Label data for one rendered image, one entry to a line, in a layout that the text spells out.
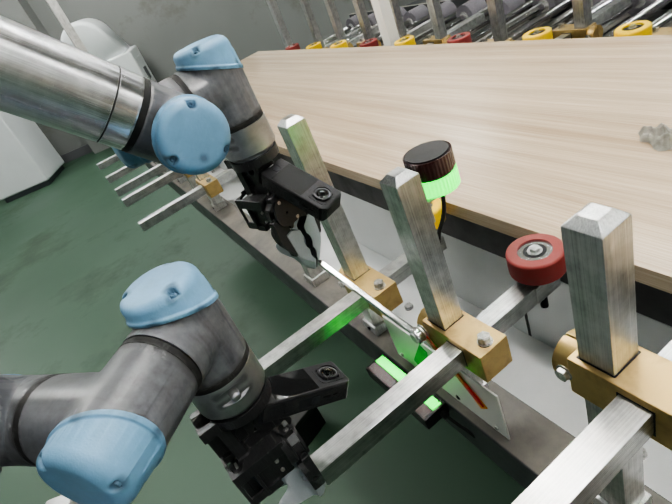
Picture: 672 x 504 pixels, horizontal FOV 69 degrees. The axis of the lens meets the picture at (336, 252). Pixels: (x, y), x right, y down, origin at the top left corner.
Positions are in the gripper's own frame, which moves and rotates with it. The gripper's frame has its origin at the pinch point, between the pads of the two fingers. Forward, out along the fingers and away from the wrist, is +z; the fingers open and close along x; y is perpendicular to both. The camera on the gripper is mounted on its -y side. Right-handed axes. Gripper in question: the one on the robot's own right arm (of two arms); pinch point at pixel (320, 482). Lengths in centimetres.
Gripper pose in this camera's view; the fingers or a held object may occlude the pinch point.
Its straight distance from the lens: 68.4
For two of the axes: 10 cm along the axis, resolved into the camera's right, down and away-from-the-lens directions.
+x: 5.1, 3.1, -8.0
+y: -7.9, 5.4, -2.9
